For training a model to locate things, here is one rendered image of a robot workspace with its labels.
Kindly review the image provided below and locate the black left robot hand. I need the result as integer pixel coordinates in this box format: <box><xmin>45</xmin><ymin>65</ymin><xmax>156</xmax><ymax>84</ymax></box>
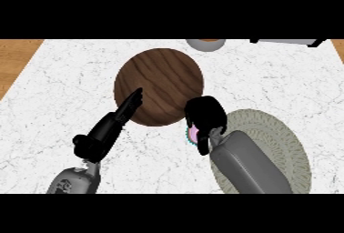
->
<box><xmin>72</xmin><ymin>87</ymin><xmax>145</xmax><ymax>164</ymax></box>

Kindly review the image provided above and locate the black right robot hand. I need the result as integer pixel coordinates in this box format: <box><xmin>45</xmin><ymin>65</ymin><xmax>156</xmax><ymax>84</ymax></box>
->
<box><xmin>184</xmin><ymin>96</ymin><xmax>230</xmax><ymax>157</ymax></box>

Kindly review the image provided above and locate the pink cupcake with teal wrapper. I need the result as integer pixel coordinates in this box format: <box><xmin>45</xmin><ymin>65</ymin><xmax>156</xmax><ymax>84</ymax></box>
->
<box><xmin>185</xmin><ymin>125</ymin><xmax>203</xmax><ymax>147</ymax></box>

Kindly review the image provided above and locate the brown wooden bowl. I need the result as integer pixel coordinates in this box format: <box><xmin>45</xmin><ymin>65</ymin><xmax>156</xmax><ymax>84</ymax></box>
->
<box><xmin>113</xmin><ymin>47</ymin><xmax>206</xmax><ymax>127</ymax></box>

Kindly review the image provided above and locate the grey-green woven placemat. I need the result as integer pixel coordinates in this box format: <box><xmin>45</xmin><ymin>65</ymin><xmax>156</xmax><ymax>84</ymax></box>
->
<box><xmin>210</xmin><ymin>108</ymin><xmax>314</xmax><ymax>195</ymax></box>

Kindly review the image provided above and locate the grey round pot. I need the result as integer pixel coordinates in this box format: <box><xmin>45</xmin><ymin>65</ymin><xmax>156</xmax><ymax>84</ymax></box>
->
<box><xmin>185</xmin><ymin>39</ymin><xmax>228</xmax><ymax>53</ymax></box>

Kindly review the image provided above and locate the grey and black appliance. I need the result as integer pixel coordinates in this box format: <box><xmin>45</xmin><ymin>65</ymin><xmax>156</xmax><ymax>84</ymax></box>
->
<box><xmin>249</xmin><ymin>39</ymin><xmax>333</xmax><ymax>48</ymax></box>

